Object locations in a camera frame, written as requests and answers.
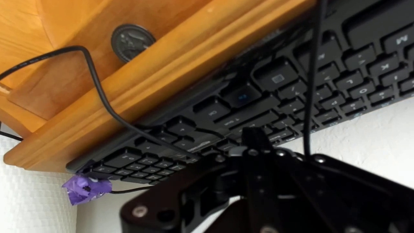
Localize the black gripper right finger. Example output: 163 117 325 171
257 127 414 233

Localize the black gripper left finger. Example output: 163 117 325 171
120 127 260 233

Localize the black computer keyboard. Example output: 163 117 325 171
65 0 414 185

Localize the wooden roll-top desk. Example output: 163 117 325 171
0 0 318 174

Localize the dark round desk knob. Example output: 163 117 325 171
110 23 158 65

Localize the purple cable tie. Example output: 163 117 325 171
62 172 114 207

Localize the black keyboard cable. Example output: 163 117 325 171
0 0 328 196

